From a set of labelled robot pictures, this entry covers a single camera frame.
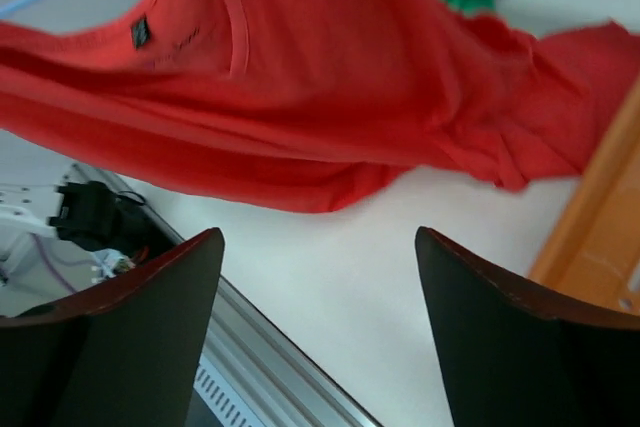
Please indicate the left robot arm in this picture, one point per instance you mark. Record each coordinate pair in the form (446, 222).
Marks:
(90, 215)

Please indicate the white slotted cable duct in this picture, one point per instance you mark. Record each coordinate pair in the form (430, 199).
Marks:
(231, 404)

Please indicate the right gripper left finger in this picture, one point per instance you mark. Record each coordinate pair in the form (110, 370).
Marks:
(122, 353)

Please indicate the orange plastic basket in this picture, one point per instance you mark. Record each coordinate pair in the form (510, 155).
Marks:
(592, 253)

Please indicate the front aluminium rail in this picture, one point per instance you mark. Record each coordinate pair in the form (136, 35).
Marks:
(287, 384)

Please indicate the red tank top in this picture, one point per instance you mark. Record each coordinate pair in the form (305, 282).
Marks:
(311, 105)

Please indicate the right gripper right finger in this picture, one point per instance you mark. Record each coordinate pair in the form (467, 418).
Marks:
(515, 353)

